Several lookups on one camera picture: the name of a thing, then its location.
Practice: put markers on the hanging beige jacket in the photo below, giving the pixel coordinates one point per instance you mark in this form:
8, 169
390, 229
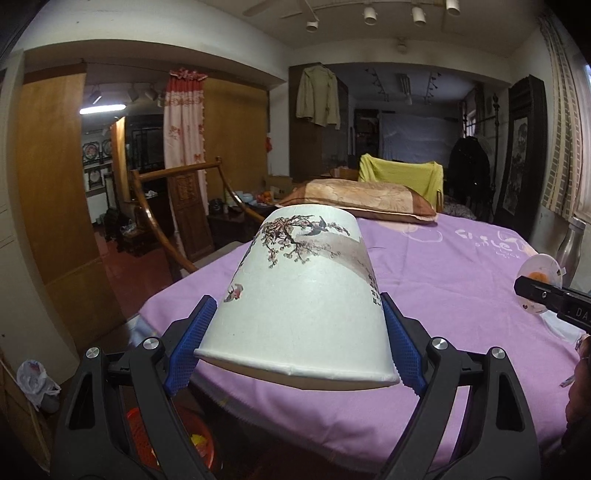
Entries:
318, 97

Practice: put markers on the red white curtain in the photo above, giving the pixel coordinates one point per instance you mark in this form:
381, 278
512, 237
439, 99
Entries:
184, 122

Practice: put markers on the yellow-green cloth on chair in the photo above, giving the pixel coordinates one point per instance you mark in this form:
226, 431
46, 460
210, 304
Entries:
427, 179

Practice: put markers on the brown patterned pillow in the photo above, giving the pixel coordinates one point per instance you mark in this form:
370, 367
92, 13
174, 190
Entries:
368, 200

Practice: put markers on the white floral paper cup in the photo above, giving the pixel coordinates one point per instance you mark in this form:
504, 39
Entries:
303, 308

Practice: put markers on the person's right hand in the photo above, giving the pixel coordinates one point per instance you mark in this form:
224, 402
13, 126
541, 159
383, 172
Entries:
578, 406

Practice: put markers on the clear jelly cup orange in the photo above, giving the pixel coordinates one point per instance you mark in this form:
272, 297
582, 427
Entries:
538, 269

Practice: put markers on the metal bottle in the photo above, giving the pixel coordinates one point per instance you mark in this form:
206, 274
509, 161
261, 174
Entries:
569, 251

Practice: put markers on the striped window curtain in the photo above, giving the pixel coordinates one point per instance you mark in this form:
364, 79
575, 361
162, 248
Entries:
567, 189

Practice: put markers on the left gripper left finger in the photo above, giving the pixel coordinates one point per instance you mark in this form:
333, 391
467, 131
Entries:
93, 439

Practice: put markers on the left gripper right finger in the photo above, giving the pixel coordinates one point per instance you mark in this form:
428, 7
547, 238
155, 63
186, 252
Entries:
497, 438

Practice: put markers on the white plastic bag on floor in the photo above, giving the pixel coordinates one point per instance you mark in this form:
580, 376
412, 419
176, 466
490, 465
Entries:
35, 383

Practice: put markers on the purple bed sheet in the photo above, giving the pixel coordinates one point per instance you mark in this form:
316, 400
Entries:
456, 277

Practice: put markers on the fluorescent ceiling light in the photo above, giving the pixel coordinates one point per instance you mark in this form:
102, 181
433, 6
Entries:
100, 109

